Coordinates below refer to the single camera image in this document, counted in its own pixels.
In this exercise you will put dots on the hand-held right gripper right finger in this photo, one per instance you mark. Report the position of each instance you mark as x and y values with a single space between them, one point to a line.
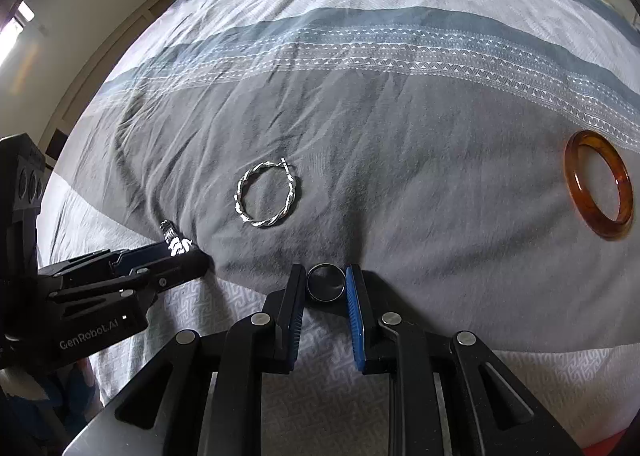
355 316

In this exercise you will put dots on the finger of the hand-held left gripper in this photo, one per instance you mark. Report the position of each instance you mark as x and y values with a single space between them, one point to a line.
140 256
175 271

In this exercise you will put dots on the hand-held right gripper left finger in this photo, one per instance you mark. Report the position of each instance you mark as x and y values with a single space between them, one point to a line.
297 316

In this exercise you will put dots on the red shallow box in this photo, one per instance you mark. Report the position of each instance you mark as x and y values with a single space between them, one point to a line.
607 450

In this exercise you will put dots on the person's left hand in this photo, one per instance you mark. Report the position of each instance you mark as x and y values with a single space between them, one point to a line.
75 386

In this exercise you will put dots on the twisted silver hoop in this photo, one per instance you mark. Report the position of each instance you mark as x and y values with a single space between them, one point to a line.
262 223

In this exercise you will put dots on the amber bangle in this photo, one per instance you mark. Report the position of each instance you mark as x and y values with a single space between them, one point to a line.
572 170

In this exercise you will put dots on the window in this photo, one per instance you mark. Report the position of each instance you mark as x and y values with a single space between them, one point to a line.
15 25

